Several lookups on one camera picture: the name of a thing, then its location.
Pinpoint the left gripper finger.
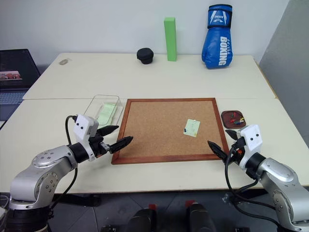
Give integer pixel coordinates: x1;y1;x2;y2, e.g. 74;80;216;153
96;125;120;137
109;135;134;154

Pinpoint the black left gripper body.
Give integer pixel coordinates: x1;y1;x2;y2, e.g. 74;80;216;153
89;134;112;159

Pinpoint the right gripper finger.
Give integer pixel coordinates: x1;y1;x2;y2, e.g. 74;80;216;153
225;129;240;141
207;140;230;161

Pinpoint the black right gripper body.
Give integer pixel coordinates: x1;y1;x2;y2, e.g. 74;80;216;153
228;137;247;167

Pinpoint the pale green paper note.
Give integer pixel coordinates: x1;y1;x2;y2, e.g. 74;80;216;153
182;118;201;138

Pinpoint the wood framed cork board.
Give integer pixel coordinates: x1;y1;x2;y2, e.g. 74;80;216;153
111;97;230;165

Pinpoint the brown tray of pushpins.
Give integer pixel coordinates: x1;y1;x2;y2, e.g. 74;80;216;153
221;109;248;129

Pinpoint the light green paper piece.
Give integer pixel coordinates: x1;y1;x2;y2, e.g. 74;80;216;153
96;102;119;126

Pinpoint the clear plastic box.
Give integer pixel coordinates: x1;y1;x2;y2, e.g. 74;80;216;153
83;95;125;128

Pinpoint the dark rounded robot foot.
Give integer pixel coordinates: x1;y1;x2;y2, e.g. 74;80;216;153
127;207;158;232
186;202;215;232

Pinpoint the black round zip case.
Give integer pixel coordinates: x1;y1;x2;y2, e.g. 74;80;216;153
136;47;155;65

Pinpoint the blue boxing glove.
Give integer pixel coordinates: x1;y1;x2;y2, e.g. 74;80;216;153
201;4;234;70

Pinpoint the grey partition panel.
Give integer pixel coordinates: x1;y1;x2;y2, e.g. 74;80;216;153
258;0;309;99

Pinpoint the dark open laptop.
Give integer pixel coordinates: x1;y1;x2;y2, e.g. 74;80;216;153
0;49;41;122

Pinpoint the green foam block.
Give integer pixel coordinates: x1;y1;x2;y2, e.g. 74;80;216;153
163;16;178;62

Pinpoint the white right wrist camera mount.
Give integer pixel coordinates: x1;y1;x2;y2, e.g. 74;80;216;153
237;124;264;170

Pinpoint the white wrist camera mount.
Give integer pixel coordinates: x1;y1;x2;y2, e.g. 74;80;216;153
73;114;100;162
237;124;264;170

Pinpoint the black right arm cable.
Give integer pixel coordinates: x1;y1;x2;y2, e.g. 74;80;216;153
224;143;282;230

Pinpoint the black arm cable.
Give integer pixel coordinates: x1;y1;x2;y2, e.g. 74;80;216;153
48;115;79;218
224;143;282;230

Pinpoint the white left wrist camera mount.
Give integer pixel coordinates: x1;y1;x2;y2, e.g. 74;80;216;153
73;114;100;162

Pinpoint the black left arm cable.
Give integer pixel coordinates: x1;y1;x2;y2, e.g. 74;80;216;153
48;115;79;218

